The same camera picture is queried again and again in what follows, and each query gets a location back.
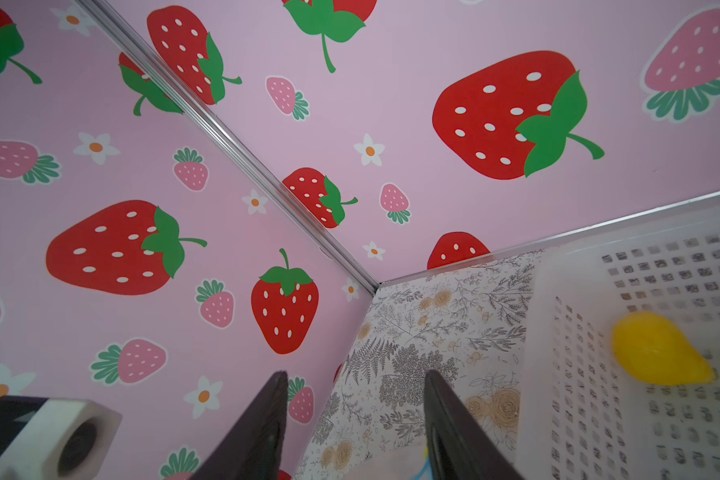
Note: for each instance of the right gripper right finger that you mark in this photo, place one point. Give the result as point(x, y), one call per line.
point(457, 446)

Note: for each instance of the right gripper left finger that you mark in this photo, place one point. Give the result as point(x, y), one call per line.
point(252, 449)

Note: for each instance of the white plastic perforated basket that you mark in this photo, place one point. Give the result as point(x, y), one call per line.
point(621, 374)

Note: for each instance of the small yellow lemon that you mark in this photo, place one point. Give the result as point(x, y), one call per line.
point(653, 350)

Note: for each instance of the clear zip bag blue zipper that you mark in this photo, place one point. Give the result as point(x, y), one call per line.
point(425, 472)

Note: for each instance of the left frame post aluminium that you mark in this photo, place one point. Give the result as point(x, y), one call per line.
point(131, 43)

